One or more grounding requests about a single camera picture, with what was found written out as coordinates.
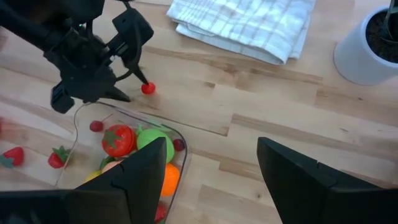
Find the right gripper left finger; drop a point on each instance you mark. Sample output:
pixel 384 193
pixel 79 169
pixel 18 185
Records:
pixel 136 186

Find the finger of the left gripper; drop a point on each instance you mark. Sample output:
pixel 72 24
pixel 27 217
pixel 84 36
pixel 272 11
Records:
pixel 133 31
pixel 115 95

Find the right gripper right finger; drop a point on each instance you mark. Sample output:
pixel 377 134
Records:
pixel 298 193

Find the toy peach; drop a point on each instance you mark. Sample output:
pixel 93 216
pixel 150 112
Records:
pixel 112 166

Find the small round red toy fruit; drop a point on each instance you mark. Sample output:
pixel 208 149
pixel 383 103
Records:
pixel 148 88

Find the toy orange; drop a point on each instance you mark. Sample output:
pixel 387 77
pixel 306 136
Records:
pixel 171 180

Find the small dark red toy cherry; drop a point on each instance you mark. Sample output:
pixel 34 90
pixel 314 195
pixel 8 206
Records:
pixel 178 145
pixel 96 126

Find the red toy strawberry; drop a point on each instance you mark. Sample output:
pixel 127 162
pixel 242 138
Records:
pixel 160 214
pixel 56 160
pixel 15 155

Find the red toy tomato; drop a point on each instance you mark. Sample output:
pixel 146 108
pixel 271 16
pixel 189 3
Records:
pixel 119 141

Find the green toy lime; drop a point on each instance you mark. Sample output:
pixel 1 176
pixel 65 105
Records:
pixel 149 140

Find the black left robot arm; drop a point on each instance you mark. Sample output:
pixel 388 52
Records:
pixel 37 15

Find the clear plastic tupperware container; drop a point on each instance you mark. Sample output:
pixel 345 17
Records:
pixel 84 140

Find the white checked kitchen towel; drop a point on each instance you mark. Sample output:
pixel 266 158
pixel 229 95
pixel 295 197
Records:
pixel 248 28

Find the artificial plant in white pot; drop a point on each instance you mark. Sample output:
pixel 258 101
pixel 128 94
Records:
pixel 351 59

